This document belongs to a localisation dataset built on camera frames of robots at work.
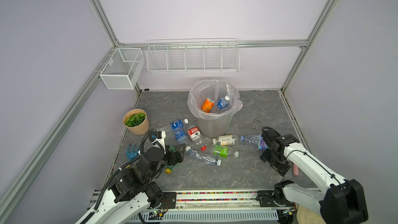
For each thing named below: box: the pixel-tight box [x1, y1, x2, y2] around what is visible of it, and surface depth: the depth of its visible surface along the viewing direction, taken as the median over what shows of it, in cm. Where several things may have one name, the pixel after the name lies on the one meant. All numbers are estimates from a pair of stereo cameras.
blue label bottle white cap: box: [216, 94, 231, 110], surface depth 92 cm
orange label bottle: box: [201, 97, 215, 114], surface depth 96 cm
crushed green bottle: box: [164, 164, 176, 175], surface depth 82 cm
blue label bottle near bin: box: [170, 119, 188, 145], surface depth 95 cm
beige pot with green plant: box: [122, 108, 150, 136], surface depth 92 cm
